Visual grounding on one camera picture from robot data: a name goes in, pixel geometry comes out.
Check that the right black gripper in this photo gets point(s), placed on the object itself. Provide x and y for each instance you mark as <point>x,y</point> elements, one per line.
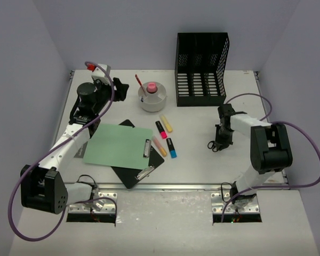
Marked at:
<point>223,143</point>

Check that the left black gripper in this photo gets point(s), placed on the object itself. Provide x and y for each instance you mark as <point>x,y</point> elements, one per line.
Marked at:
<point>115,88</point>

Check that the black handled scissors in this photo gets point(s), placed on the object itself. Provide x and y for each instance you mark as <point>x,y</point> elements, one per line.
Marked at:
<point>212,146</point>

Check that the red pen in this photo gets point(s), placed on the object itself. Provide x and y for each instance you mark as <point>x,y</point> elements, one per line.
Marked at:
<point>140,83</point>

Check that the pink capped glue stick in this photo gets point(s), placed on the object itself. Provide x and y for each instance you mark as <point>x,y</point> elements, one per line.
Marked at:
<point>151,87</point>

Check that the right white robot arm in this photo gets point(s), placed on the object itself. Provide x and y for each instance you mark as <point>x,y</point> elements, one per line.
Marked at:
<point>270,150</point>

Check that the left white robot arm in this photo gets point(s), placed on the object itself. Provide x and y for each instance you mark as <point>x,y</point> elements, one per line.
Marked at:
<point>43,187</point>

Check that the white round desk organizer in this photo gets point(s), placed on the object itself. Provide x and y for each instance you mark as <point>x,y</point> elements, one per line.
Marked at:
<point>153,102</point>

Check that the green clipboard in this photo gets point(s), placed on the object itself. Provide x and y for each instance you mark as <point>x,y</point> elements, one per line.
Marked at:
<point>102,147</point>

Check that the yellow highlighter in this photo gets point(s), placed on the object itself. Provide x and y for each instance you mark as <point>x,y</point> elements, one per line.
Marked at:
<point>166,123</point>

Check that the black blue highlighter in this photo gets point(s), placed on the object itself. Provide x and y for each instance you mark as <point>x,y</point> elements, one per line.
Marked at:
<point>171,148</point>

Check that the grey booklet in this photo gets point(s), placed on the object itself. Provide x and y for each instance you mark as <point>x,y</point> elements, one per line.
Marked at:
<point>81,152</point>

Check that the black pink highlighter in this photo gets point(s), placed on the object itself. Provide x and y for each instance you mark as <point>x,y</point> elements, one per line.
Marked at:
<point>161,129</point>

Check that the pale orange highlighter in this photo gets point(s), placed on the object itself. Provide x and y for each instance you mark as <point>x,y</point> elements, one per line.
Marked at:
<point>159,146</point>

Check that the black mesh file organizer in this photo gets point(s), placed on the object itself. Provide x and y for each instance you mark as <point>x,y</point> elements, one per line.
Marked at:
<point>200,63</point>

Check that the black clipboard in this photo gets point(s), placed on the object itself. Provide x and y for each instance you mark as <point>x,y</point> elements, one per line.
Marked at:
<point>138,157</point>

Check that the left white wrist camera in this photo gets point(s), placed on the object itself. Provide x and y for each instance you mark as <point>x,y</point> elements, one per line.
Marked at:
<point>98,74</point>

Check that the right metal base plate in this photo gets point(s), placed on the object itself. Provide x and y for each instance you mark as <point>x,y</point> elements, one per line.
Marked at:
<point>243,207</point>

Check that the metal base plate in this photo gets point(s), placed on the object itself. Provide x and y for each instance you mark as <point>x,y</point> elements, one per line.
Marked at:
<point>243,207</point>
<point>105,203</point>

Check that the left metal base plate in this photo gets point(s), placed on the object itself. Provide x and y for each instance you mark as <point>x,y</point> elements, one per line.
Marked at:
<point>105,203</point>

